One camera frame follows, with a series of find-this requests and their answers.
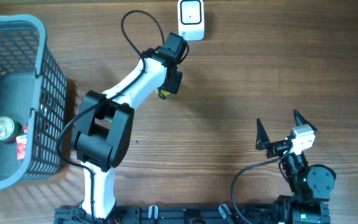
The yellow lidded jar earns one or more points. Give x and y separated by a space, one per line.
162 91

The red tissue packet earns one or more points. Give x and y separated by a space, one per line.
21 141

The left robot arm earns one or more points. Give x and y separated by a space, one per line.
103 132

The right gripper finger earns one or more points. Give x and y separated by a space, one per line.
302 125
262 140

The white barcode scanner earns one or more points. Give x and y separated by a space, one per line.
191 19

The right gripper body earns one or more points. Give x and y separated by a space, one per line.
276 148

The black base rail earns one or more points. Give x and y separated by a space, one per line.
257 213

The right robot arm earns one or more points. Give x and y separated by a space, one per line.
310 185

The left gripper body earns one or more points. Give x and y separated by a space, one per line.
173 84

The grey plastic shopping basket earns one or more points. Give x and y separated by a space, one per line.
33 91

